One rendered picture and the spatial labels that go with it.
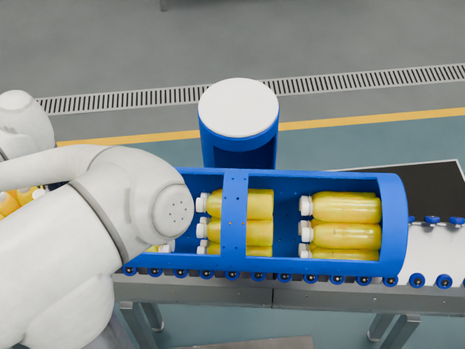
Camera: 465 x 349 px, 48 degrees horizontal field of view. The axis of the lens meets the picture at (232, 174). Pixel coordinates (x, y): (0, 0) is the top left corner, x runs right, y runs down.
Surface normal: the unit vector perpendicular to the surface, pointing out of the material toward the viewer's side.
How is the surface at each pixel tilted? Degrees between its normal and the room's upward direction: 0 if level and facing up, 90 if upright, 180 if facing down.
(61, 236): 26
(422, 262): 0
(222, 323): 0
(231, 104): 0
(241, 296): 70
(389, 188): 11
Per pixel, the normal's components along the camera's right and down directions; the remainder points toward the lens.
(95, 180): -0.12, -0.83
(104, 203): 0.17, -0.34
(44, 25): -0.03, -0.59
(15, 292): 0.41, 0.02
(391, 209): -0.04, -0.35
